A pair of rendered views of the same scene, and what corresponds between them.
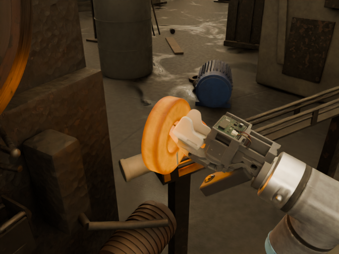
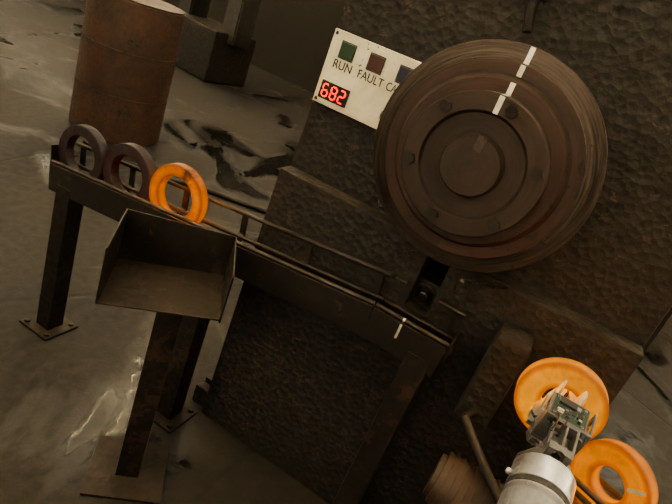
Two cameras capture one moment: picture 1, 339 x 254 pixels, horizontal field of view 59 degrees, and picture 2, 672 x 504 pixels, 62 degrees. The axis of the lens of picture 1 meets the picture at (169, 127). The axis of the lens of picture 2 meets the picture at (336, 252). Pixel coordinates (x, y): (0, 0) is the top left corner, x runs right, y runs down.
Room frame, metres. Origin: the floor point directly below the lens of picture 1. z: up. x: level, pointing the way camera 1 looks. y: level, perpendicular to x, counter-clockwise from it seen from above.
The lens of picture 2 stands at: (-0.11, -0.76, 1.31)
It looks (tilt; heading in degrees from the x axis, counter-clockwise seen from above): 23 degrees down; 79
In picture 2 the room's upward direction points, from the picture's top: 21 degrees clockwise
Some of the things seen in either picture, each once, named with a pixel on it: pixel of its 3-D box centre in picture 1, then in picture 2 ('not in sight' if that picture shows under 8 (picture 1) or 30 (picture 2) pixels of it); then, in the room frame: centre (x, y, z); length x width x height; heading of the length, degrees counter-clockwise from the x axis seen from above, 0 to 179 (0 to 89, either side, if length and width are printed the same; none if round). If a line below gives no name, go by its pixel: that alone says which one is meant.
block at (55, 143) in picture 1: (58, 182); (493, 375); (0.55, 0.26, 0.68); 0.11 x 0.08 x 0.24; 60
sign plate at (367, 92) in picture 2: not in sight; (369, 84); (0.09, 0.63, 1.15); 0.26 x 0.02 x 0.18; 150
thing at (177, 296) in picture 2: not in sight; (145, 366); (-0.22, 0.38, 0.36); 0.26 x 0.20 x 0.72; 5
